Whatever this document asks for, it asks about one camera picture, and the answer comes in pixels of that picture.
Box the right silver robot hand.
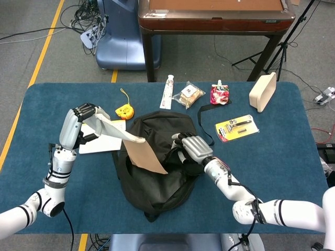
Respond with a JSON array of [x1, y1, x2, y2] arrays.
[[171, 132, 214, 165]]

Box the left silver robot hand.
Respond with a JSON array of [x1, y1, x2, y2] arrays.
[[59, 103, 102, 150]]

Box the brown spiral notebook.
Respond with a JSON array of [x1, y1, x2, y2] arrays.
[[83, 106, 169, 175]]

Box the black backpack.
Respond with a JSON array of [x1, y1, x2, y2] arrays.
[[111, 100, 234, 223]]

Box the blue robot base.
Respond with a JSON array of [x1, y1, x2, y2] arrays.
[[95, 0, 162, 71]]

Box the clear snack bag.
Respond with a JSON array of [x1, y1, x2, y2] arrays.
[[172, 81, 206, 110]]

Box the white notepad yellow edge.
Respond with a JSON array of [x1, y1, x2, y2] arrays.
[[79, 119, 127, 155]]

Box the razor in yellow blister pack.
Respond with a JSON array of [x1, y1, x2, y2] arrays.
[[215, 114, 260, 144]]

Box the red drink pouch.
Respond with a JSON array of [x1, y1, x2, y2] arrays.
[[209, 79, 232, 106]]

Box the yellow tape measure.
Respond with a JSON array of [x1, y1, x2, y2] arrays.
[[114, 88, 136, 121]]

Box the white tube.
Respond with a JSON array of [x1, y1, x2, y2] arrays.
[[159, 74, 175, 109]]

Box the blue table cloth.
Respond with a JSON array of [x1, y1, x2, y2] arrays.
[[0, 81, 329, 235]]

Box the beige plastic box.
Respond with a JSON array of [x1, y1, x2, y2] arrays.
[[248, 72, 277, 113]]

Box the yellow floor tape line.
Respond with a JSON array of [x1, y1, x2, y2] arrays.
[[0, 0, 65, 168]]

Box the white power strip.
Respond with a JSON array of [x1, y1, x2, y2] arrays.
[[80, 28, 99, 49], [314, 87, 335, 105]]

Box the blue grey robot torso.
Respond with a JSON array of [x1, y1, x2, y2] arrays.
[[108, 233, 265, 251]]

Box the brown mahjong table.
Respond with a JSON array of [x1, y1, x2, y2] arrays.
[[138, 0, 296, 83]]

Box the black floor device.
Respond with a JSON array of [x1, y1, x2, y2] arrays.
[[316, 142, 335, 164]]

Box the black tripod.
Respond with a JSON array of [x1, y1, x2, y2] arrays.
[[231, 0, 316, 82]]

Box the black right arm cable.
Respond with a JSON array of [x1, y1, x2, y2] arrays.
[[226, 171, 264, 251]]

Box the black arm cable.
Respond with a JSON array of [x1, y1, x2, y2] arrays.
[[48, 142, 75, 251], [226, 171, 264, 251]]

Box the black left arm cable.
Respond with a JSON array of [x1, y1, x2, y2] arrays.
[[48, 142, 75, 251]]

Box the black floor cable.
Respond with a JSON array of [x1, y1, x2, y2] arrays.
[[0, 26, 69, 42]]

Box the tangled floor cables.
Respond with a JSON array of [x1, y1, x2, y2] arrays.
[[60, 0, 109, 55]]

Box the red cable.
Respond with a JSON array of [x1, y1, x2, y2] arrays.
[[311, 127, 335, 144]]

